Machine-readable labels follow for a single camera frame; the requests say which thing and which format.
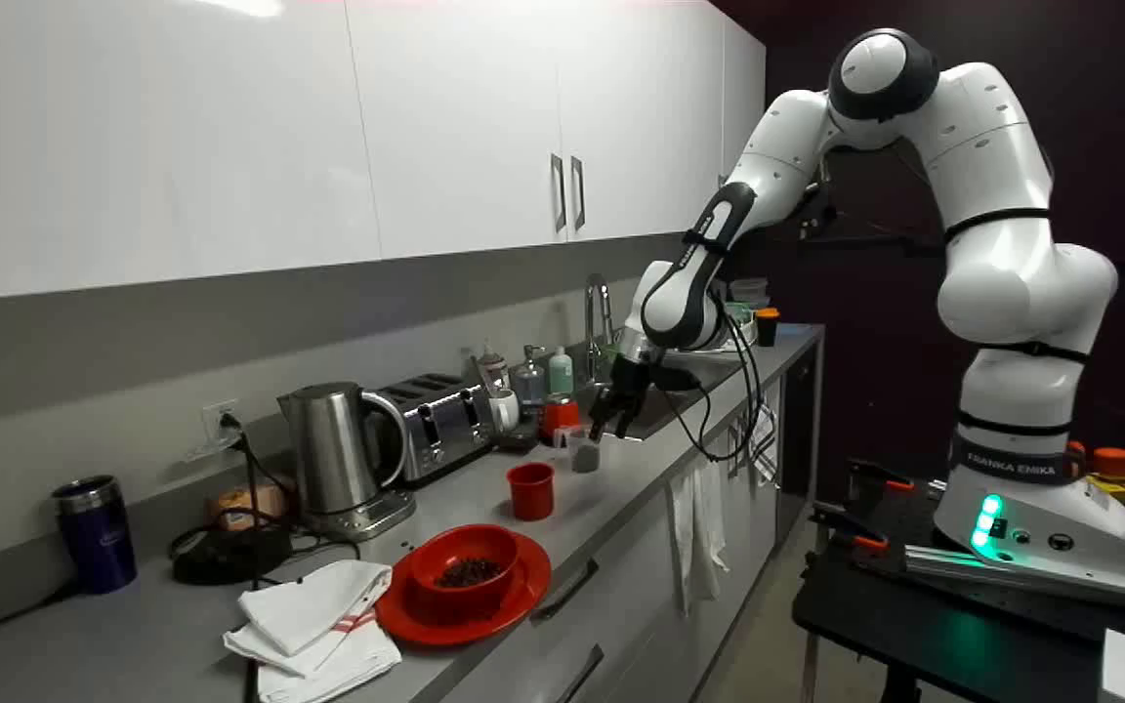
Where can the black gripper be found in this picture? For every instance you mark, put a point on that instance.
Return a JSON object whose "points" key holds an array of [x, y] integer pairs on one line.
{"points": [[635, 377]]}

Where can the clear soap dispenser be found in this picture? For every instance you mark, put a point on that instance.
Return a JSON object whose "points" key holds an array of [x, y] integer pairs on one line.
{"points": [[528, 381]]}

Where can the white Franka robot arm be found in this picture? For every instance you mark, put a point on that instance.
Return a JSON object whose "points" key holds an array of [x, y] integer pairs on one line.
{"points": [[1017, 274]]}

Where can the stainless steel four-slot toaster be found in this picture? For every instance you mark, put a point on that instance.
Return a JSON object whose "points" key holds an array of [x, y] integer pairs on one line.
{"points": [[440, 426]]}

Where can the patterned hanging towel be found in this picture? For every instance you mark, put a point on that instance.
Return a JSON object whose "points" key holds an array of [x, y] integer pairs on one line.
{"points": [[759, 450]]}

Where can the red bowl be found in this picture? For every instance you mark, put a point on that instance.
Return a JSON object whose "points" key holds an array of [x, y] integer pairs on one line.
{"points": [[431, 593]]}

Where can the plain white folded towel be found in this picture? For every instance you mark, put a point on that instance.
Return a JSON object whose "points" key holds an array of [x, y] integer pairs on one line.
{"points": [[308, 605]]}

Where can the black round pan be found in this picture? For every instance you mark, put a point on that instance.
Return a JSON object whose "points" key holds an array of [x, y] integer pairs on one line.
{"points": [[229, 554]]}

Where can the white hanging towel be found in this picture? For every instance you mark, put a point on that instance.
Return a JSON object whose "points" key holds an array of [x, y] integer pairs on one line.
{"points": [[695, 529]]}

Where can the green soap dispenser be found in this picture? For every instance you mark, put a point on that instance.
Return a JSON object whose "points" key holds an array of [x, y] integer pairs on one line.
{"points": [[558, 377]]}

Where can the white wall outlet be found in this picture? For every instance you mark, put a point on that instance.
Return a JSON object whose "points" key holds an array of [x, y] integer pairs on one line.
{"points": [[216, 418]]}

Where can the dark blade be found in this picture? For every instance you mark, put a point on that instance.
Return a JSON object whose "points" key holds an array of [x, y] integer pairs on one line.
{"points": [[557, 195], [577, 195]]}

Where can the black jar with orange lid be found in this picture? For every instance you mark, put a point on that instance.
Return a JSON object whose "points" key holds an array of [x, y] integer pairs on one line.
{"points": [[767, 329]]}

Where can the dark food pieces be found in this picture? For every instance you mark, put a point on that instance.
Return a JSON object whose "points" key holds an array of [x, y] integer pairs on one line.
{"points": [[468, 572]]}

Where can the stainless steel electric kettle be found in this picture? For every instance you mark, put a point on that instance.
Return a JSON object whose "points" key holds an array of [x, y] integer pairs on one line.
{"points": [[330, 454]]}

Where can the red cup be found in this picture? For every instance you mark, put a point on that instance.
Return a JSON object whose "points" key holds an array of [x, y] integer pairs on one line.
{"points": [[531, 495]]}

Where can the red plate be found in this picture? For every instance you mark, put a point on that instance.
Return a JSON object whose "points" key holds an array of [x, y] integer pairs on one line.
{"points": [[524, 599]]}

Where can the white dish rack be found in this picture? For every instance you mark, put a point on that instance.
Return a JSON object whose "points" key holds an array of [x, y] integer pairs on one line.
{"points": [[735, 297]]}

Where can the wide white overhead cabinet door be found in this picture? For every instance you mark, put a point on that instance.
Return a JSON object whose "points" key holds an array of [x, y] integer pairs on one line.
{"points": [[147, 131]]}

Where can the black robot table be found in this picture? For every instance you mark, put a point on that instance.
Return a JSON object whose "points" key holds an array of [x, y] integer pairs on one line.
{"points": [[967, 627]]}

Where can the red-orange canister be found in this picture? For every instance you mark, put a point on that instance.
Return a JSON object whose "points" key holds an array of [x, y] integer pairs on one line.
{"points": [[558, 418]]}

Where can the white towel with red stripe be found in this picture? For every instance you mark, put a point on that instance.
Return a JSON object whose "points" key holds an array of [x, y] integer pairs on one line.
{"points": [[332, 666]]}

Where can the chrome sink faucet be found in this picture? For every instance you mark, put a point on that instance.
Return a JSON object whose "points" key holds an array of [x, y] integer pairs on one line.
{"points": [[604, 327]]}

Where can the dark blue travel mug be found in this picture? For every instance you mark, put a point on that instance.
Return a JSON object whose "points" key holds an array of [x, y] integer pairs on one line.
{"points": [[96, 536]]}

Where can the brown round object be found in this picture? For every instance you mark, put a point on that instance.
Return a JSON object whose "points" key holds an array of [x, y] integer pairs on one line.
{"points": [[251, 500]]}

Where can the grey base cabinet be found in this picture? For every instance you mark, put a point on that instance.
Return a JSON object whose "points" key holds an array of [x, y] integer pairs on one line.
{"points": [[643, 572]]}

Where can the stainless steel sink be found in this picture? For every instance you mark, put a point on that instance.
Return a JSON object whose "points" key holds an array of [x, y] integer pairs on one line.
{"points": [[686, 395]]}

